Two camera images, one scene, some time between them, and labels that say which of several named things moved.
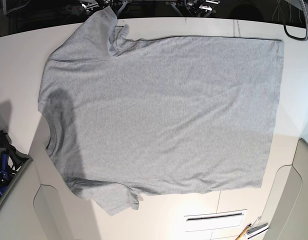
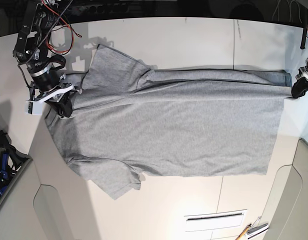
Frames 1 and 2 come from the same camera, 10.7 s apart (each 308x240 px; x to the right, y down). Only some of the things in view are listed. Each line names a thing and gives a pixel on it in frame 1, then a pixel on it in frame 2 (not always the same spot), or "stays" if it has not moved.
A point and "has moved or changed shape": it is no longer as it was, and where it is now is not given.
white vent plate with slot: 208,221 stays
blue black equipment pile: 7,162 stays
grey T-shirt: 126,117 has moved or changed shape
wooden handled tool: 243,232 stays
